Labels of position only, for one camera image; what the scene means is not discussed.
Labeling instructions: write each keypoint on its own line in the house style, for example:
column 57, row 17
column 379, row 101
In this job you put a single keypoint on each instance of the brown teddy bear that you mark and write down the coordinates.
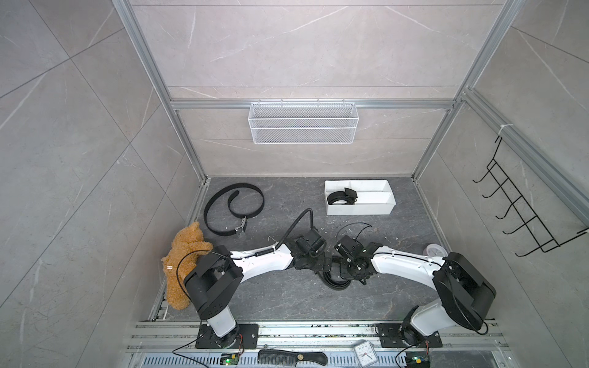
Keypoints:
column 186, row 249

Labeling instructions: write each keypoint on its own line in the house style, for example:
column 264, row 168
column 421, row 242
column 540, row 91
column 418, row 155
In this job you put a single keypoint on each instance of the long black leather belt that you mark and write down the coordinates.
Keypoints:
column 347, row 196

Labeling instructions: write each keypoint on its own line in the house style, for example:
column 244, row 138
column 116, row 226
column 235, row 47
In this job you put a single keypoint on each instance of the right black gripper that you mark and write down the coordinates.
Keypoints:
column 343, row 263

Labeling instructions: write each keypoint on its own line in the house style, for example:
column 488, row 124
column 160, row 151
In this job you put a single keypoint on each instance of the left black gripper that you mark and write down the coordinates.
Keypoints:
column 322, row 265

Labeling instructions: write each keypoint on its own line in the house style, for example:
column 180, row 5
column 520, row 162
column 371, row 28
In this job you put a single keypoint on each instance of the white divided storage box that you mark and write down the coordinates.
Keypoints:
column 375, row 197

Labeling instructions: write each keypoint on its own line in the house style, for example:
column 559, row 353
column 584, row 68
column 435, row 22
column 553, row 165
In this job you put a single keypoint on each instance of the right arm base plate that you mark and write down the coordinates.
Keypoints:
column 397, row 335

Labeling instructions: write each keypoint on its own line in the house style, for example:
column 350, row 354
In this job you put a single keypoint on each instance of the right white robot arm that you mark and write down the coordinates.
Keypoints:
column 464, row 296

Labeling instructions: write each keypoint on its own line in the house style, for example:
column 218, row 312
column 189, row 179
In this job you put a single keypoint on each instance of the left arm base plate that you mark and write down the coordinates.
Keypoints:
column 243, row 336

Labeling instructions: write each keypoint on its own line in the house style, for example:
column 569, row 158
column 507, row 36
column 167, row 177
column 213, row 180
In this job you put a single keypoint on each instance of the pink round container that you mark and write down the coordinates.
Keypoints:
column 435, row 250

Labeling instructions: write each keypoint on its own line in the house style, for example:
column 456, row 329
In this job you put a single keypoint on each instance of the black wire hook rack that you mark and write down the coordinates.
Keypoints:
column 544, row 240

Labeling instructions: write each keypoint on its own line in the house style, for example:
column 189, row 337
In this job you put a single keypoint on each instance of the black comb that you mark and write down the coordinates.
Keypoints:
column 290, row 358

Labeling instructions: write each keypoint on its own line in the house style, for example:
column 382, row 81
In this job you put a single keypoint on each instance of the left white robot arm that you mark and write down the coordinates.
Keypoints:
column 211, row 284

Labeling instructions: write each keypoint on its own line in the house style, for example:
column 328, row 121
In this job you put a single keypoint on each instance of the white wire mesh basket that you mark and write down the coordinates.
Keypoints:
column 303, row 123

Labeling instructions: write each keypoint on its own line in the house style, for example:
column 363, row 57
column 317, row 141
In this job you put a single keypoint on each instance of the small white clock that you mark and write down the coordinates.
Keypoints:
column 366, row 354

